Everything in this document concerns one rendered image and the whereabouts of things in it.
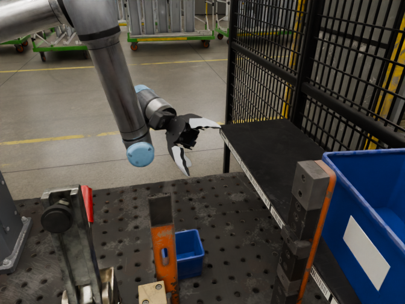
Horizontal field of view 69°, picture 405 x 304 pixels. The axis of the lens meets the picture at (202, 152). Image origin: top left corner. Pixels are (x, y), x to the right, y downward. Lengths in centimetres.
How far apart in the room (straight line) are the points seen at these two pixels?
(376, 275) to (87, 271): 35
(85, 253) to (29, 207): 88
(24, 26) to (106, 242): 63
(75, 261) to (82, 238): 4
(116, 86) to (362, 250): 60
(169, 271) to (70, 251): 13
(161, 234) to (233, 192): 79
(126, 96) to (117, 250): 47
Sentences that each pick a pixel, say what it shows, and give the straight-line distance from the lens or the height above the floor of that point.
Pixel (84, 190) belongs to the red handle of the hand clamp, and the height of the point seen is 115.
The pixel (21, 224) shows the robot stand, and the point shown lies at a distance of 111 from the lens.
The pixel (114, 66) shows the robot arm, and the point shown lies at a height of 123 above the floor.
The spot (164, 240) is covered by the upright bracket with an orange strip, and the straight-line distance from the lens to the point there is 38.
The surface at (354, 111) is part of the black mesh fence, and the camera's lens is 73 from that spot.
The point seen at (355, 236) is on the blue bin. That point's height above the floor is 110.
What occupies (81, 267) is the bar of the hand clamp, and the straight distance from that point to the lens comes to 40.
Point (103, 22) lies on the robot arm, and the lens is 72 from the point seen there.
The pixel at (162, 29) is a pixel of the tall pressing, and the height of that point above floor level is 38.
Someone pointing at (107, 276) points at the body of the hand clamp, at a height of 105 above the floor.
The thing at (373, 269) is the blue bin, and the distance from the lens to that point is 45.
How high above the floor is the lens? 141
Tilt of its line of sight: 31 degrees down
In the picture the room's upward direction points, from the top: straight up
